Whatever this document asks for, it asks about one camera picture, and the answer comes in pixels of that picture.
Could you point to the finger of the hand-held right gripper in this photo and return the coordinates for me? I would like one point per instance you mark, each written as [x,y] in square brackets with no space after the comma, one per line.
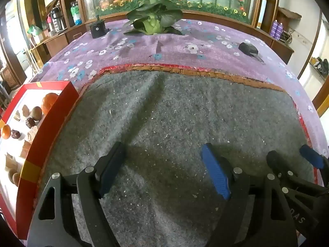
[312,157]
[275,160]

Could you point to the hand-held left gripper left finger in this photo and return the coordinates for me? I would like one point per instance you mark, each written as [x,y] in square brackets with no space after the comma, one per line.
[110,171]

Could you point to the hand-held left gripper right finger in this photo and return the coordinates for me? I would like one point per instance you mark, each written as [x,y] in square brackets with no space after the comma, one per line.
[216,171]

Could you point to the red cardboard box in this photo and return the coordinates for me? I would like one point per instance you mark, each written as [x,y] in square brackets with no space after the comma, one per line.
[51,123]

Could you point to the mandarin orange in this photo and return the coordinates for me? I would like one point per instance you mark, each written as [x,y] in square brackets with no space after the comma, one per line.
[50,102]
[5,131]

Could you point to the brown longan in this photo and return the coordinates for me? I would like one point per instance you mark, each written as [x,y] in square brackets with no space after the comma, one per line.
[17,180]
[36,113]
[11,175]

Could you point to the dark red jujube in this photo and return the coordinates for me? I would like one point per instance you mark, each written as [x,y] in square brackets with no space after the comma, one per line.
[30,122]
[15,134]

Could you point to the tan rough nut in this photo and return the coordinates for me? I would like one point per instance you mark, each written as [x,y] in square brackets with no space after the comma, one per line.
[17,116]

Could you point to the grey felt mat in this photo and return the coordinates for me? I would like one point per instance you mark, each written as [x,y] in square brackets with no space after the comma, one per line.
[167,121]

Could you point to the black car key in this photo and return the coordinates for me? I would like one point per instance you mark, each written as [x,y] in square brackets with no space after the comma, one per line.
[246,48]

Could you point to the wooden cabinet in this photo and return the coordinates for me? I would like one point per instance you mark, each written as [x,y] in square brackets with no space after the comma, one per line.
[59,43]

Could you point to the small black metal device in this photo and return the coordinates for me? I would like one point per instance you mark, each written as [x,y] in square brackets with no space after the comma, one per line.
[97,29]

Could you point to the green bok choy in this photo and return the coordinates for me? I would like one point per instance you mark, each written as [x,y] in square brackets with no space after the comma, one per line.
[151,25]

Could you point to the green bag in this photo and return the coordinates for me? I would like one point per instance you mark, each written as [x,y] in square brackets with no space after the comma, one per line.
[34,29]

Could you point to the green label plastic bottle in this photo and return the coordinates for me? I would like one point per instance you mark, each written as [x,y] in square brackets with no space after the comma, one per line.
[76,14]

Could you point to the red bottle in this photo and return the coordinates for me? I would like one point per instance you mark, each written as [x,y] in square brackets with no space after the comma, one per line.
[49,22]

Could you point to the black thermos jug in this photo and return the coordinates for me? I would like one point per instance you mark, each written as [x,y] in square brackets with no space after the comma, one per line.
[57,18]

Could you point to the wooden wall shelf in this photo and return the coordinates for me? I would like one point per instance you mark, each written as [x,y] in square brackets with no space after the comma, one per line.
[289,12]

